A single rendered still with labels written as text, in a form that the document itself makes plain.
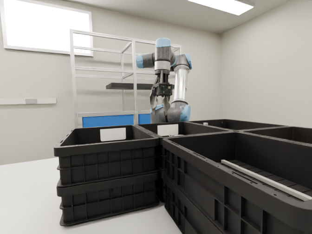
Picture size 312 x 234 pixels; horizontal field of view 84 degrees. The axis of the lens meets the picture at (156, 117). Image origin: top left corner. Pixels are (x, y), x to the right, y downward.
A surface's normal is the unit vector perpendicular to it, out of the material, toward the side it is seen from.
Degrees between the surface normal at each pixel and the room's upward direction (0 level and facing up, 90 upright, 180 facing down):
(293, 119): 90
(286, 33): 90
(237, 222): 90
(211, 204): 90
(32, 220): 0
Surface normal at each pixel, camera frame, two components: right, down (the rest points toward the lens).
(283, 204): -0.94, 0.05
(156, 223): -0.02, -1.00
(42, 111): 0.44, 0.06
